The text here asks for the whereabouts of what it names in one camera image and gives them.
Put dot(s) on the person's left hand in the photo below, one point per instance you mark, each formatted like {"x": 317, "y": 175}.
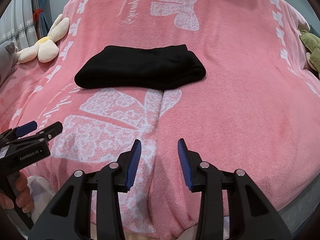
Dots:
{"x": 23, "y": 200}

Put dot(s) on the cream flower plush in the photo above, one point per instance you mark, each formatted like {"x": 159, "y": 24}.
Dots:
{"x": 45, "y": 49}

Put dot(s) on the striped curtain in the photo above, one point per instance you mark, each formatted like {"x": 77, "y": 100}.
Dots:
{"x": 24, "y": 23}

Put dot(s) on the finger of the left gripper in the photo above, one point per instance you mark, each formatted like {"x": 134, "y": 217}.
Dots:
{"x": 19, "y": 131}
{"x": 51, "y": 131}

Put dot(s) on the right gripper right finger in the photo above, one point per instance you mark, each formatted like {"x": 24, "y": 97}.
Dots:
{"x": 251, "y": 215}

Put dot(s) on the pink fleece blanket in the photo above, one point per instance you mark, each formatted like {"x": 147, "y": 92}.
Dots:
{"x": 256, "y": 109}

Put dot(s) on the black pants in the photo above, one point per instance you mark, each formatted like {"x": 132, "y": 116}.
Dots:
{"x": 164, "y": 68}

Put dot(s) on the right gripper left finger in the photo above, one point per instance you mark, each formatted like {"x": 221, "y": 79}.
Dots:
{"x": 68, "y": 214}

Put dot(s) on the doll in green jacket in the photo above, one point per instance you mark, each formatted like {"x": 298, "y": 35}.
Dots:
{"x": 311, "y": 43}

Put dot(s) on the grey plush toy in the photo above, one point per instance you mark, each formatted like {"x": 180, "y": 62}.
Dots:
{"x": 8, "y": 59}

